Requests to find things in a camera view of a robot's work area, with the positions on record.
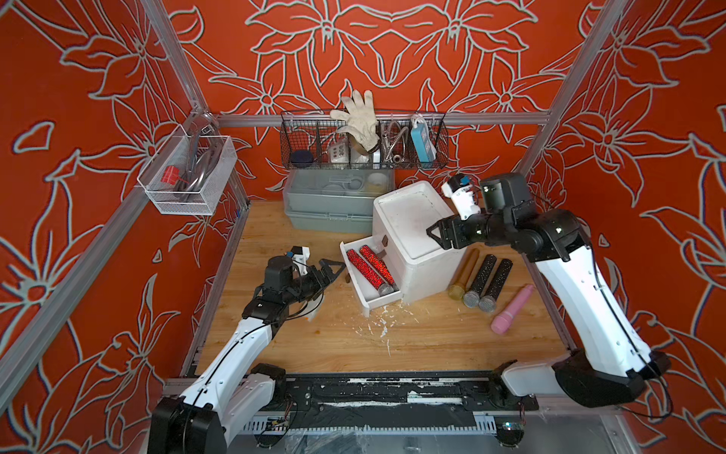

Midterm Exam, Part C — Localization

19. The white wire wall basket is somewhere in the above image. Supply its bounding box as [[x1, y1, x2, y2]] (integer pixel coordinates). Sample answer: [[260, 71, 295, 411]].
[[137, 126, 236, 217]]

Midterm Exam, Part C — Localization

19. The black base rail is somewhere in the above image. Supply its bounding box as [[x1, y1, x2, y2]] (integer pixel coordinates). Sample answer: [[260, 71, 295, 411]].
[[262, 371, 540, 429]]

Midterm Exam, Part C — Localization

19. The red item in basket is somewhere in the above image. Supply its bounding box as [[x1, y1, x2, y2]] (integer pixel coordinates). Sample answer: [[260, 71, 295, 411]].
[[160, 166, 180, 187]]

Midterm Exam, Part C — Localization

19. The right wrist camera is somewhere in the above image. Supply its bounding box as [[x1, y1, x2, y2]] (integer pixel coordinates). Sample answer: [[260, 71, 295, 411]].
[[441, 173, 481, 221]]

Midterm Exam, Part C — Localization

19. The white power strip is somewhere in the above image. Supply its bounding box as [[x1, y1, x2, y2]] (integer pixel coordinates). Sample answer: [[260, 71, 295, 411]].
[[326, 140, 350, 165]]

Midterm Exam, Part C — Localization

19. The grey plastic bin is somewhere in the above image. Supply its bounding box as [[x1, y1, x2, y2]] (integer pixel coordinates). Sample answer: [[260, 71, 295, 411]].
[[283, 169, 395, 236]]

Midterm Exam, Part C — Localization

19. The white drawer cabinet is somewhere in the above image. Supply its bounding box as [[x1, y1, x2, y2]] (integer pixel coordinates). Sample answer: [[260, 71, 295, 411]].
[[372, 181, 464, 305]]

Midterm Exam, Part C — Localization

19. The black wire wall basket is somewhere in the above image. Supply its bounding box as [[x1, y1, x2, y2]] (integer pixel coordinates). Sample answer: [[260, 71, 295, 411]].
[[280, 110, 450, 170]]

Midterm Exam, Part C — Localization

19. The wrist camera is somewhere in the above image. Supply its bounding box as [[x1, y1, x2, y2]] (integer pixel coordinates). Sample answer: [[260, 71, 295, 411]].
[[287, 246, 310, 276], [441, 173, 481, 221]]

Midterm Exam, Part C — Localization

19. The dark blue round lid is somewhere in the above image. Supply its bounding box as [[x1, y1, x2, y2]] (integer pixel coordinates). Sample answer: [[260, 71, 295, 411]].
[[289, 149, 316, 168]]

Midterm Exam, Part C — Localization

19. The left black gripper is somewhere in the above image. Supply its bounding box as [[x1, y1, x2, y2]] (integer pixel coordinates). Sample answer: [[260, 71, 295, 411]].
[[282, 260, 345, 306]]

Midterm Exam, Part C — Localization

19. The pink microphone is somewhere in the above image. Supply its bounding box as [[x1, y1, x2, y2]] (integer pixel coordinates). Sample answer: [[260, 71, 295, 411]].
[[491, 285, 535, 335]]

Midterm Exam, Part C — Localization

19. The white work glove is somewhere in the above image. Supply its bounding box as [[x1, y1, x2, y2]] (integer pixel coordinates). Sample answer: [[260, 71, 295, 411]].
[[329, 90, 379, 153]]

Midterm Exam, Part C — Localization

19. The blue white box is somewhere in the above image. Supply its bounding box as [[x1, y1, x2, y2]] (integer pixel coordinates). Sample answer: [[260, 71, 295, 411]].
[[410, 113, 436, 168]]

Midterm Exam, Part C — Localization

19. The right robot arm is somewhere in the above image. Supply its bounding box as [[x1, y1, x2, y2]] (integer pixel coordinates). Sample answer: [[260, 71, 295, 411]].
[[427, 173, 671, 408]]

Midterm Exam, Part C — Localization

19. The black sparkly microphone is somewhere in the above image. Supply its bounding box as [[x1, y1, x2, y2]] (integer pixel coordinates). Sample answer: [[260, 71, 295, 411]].
[[463, 255, 497, 308], [478, 258, 513, 313]]

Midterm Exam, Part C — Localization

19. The small white orange packet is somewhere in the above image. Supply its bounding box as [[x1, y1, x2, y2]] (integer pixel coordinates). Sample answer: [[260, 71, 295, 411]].
[[306, 308, 320, 322]]

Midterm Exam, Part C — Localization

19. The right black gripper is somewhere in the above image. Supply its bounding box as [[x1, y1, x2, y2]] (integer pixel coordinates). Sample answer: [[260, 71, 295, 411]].
[[422, 210, 513, 250]]

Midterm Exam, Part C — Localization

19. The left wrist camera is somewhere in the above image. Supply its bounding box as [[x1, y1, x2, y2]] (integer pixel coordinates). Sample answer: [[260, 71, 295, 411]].
[[287, 246, 310, 276]]

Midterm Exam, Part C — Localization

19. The white bottom drawer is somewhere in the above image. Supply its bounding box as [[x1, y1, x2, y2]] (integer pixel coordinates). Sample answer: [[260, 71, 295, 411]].
[[338, 235, 405, 318]]

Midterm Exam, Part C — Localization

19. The red sparkly microphone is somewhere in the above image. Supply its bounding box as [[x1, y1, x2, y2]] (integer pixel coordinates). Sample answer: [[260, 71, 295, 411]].
[[358, 245, 396, 296], [346, 249, 386, 293]]

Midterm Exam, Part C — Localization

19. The gold microphone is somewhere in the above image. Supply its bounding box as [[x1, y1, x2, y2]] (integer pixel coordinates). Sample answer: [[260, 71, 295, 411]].
[[447, 247, 480, 301]]

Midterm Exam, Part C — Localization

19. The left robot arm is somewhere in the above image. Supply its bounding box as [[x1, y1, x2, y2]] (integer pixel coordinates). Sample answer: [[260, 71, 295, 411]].
[[146, 247, 346, 453]]

